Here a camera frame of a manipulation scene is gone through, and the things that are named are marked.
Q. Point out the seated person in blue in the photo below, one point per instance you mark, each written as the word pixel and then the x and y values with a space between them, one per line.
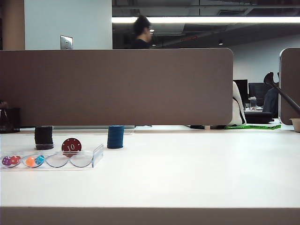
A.
pixel 272 102

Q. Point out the black computer monitor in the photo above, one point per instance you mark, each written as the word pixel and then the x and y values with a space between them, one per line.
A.
pixel 256 92
pixel 241 90

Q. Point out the beige paper cup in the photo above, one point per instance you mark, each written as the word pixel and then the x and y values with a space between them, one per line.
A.
pixel 295 124

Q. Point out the narrow brown desk partition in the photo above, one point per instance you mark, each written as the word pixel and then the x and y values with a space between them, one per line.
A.
pixel 290 86

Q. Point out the green tape strip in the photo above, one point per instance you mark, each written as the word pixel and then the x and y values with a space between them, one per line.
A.
pixel 255 126

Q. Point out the black office chair seat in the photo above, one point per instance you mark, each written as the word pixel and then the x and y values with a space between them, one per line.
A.
pixel 259 117

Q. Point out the blue poker chip stack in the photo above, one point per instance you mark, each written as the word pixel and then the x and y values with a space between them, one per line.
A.
pixel 115 137

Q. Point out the walking person in black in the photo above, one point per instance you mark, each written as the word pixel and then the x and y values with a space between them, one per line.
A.
pixel 142 32

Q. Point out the blue die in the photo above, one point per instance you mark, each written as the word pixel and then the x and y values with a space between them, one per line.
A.
pixel 39 159

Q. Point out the black mesh pen holder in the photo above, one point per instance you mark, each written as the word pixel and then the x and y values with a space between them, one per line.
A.
pixel 9 119

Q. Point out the red ten poker chip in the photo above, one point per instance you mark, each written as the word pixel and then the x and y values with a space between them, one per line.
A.
pixel 71 146

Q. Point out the large brown desk partition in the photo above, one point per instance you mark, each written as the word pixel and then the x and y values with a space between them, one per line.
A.
pixel 117 86

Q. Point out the metal wall switch plate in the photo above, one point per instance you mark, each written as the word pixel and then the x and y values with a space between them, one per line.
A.
pixel 66 42

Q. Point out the long ceiling light strip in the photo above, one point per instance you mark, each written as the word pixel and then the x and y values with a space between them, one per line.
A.
pixel 204 19

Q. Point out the purple die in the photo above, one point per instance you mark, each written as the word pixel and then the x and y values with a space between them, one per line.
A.
pixel 6 161

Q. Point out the black poker chip stack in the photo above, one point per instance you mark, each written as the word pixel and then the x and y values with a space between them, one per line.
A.
pixel 43 137

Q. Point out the clear acrylic chip tray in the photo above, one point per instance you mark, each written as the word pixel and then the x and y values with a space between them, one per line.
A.
pixel 77 161

